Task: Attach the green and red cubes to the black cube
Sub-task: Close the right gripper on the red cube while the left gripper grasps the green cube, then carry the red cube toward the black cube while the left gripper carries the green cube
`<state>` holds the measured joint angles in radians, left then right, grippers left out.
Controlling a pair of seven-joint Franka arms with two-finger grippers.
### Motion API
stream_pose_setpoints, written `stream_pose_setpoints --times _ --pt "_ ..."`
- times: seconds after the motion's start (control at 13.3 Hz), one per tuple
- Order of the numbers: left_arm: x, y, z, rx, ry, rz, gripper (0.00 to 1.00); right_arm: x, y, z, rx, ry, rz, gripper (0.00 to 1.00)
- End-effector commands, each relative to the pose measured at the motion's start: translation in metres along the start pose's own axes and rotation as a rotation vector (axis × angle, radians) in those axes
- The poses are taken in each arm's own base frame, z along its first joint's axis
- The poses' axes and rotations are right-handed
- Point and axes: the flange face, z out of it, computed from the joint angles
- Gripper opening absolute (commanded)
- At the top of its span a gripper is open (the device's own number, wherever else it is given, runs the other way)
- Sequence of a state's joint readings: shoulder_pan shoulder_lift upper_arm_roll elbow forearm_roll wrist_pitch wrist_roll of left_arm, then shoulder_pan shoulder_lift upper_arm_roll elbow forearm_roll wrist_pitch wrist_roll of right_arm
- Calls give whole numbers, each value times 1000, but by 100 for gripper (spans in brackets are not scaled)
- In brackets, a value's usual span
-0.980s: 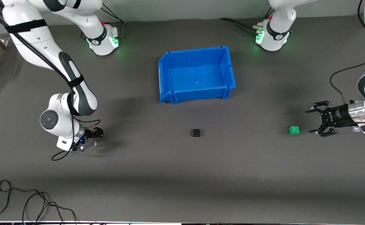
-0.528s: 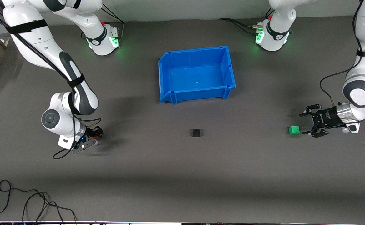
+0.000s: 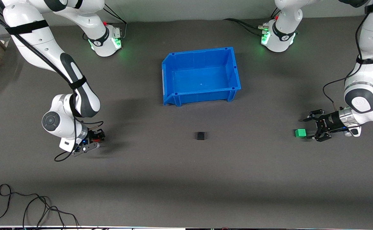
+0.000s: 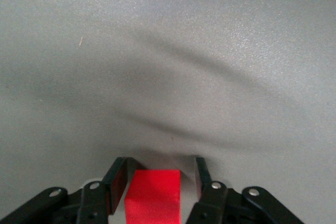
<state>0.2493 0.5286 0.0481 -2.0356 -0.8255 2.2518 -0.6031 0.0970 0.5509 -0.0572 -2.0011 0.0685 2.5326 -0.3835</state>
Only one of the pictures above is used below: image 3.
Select blue plastic storage bin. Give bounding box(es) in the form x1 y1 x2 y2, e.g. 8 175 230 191
161 47 241 107

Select thin black loose cable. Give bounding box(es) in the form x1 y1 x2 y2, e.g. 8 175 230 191
0 184 80 229

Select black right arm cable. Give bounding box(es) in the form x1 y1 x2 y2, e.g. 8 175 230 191
0 3 104 162

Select black right arm base cables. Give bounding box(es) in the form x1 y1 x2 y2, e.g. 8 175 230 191
102 5 128 40

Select black arm base cables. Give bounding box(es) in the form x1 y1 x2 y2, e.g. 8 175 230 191
102 5 128 40
223 8 281 35

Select black left arm base cables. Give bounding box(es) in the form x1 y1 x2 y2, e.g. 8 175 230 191
223 8 281 35

